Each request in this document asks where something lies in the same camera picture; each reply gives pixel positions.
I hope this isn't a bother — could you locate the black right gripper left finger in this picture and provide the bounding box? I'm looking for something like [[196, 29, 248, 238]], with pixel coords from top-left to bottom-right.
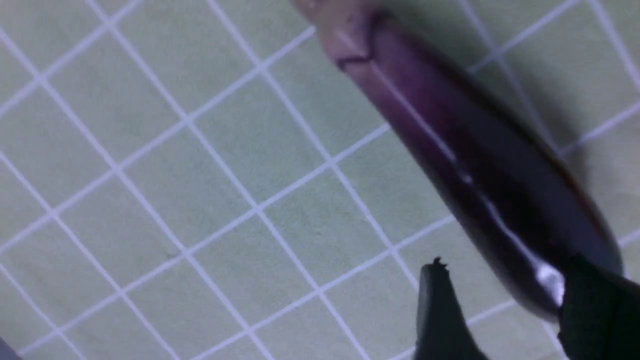
[[413, 257, 487, 360]]

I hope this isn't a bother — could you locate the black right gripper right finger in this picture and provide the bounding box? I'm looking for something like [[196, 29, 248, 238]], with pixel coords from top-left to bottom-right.
[[558, 255, 640, 360]]

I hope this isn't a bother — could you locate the purple toy eggplant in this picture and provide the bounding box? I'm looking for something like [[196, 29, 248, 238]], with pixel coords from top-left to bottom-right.
[[292, 0, 624, 322]]

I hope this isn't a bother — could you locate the green checkered tablecloth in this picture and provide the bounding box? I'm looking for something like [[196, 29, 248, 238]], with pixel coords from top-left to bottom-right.
[[0, 0, 640, 360]]

